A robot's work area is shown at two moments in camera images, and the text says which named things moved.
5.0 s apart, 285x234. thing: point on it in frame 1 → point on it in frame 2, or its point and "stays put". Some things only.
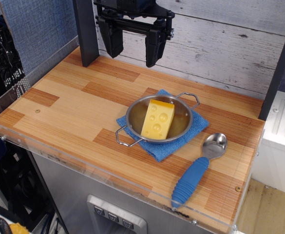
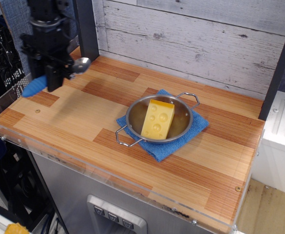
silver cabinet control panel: x=105 y=217 stays put
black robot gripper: x=135 y=15 → x=47 y=43
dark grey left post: x=84 y=13 stays put
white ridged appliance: x=276 y=163 stays put
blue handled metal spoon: x=213 y=146 → x=40 y=83
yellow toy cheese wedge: x=157 y=120 stays put
